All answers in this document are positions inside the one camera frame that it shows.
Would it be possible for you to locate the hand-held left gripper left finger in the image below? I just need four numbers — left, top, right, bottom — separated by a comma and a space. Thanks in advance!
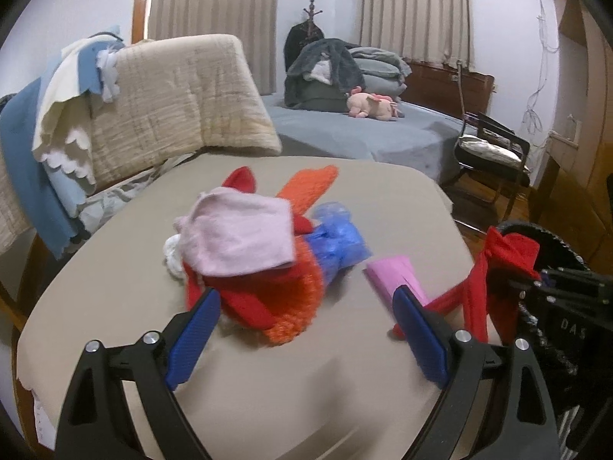
54, 287, 222, 460

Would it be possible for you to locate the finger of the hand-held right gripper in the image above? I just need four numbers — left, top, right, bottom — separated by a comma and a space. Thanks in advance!
540, 267, 613, 299
489, 268, 583, 320

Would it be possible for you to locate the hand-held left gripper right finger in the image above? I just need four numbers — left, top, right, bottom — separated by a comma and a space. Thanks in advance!
392, 285, 562, 460

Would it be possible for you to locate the red ribbon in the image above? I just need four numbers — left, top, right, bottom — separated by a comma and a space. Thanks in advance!
393, 225, 542, 346

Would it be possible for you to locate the red cloth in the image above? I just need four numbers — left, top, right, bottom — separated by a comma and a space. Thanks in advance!
184, 167, 317, 331

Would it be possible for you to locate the purple paper wrapper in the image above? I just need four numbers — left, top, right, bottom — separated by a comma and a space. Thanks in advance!
364, 255, 432, 307

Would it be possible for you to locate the white plastic bag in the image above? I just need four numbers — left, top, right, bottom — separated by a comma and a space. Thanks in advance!
163, 235, 192, 279

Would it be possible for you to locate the orange foam net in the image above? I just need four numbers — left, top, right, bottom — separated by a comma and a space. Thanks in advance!
275, 165, 340, 216
261, 244, 327, 346

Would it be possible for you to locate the pink cloth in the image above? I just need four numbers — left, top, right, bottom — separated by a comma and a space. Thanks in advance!
173, 187, 295, 279

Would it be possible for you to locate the blue plastic bag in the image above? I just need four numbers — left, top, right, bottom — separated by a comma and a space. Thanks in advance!
306, 201, 373, 288

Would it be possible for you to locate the striped patterned cloth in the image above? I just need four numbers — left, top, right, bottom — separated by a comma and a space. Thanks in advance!
558, 405, 592, 460

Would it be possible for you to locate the wooden desk with shelf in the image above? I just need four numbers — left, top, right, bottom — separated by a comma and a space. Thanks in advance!
529, 0, 613, 269

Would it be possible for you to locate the grey cloth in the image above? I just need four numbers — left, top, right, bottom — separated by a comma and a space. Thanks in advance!
79, 153, 198, 237

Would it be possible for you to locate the pale seat cushion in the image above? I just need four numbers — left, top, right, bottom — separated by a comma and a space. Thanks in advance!
457, 134, 530, 171

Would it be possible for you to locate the black folding chair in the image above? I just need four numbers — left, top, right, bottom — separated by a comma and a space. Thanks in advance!
441, 62, 532, 235

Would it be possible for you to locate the bed with grey sheet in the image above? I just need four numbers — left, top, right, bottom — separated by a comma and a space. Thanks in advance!
259, 93, 467, 185

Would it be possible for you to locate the white scalloped cloth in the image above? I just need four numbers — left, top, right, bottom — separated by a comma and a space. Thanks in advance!
38, 48, 120, 192

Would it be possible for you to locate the beige quilt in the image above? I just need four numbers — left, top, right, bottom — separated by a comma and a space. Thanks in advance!
0, 33, 283, 256

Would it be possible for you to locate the pink plush toy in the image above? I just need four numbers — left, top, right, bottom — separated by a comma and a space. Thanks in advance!
346, 87, 403, 122

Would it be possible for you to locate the dark wooden headboard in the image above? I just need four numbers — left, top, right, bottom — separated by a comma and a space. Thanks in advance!
402, 57, 496, 120

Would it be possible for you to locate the dark blue cloth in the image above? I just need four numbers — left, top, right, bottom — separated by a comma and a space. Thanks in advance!
0, 79, 92, 260

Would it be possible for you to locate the dark grey pillow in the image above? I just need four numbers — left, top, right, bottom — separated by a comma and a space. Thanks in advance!
284, 79, 361, 112

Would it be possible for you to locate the folded grey duvet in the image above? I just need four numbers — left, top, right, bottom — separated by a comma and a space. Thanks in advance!
349, 47, 413, 100

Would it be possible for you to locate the cream cloth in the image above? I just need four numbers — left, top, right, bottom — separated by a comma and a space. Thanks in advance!
33, 38, 103, 164

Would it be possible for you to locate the white garment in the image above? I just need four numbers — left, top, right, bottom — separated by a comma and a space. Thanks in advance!
306, 60, 333, 82

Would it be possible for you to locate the dark grey fleece blanket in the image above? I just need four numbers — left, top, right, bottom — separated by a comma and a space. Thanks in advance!
286, 38, 366, 97

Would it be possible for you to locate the light blue cloth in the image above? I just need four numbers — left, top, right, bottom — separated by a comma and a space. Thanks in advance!
77, 25, 126, 99

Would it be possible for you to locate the black hanging coat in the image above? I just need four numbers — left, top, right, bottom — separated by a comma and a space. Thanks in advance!
284, 23, 326, 77

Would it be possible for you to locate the beige curtain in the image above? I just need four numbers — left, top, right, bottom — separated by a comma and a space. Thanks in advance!
146, 0, 281, 97
359, 0, 475, 70

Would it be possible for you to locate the wooden coat rack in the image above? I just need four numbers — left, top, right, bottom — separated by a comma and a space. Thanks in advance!
302, 0, 324, 41

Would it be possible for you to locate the wooden chair frame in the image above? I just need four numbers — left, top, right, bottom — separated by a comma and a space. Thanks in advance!
0, 230, 34, 331

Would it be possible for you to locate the white wall cable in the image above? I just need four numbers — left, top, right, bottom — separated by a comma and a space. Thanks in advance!
522, 0, 561, 135

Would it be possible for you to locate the wooden door frame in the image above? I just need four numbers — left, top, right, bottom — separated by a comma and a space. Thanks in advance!
131, 0, 160, 44

